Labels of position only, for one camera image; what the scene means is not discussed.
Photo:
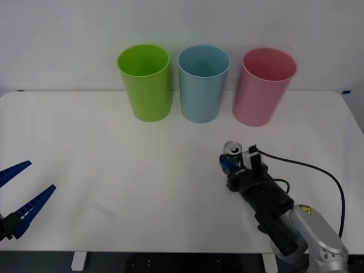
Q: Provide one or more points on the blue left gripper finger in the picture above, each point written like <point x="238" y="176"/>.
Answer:
<point x="34" y="203"/>
<point x="12" y="170"/>

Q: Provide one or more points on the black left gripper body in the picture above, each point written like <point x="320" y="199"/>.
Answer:
<point x="2" y="227"/>

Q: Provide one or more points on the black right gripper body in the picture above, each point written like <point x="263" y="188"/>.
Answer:
<point x="247" y="179"/>

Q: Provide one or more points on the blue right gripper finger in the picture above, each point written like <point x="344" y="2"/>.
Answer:
<point x="224" y="164"/>

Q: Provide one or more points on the silver and teal drink can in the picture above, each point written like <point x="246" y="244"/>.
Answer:
<point x="233" y="149"/>

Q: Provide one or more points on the silver and black right arm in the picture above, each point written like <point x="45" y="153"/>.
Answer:
<point x="312" y="227"/>

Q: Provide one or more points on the pale blue plastic bin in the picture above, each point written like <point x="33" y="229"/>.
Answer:
<point x="202" y="96"/>

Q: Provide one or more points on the pink plastic bin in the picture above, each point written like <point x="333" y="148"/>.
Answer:
<point x="257" y="99"/>

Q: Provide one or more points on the white table leg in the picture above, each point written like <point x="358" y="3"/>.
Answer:
<point x="78" y="261"/>

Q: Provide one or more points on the green plastic bin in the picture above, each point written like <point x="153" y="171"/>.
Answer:
<point x="148" y="94"/>

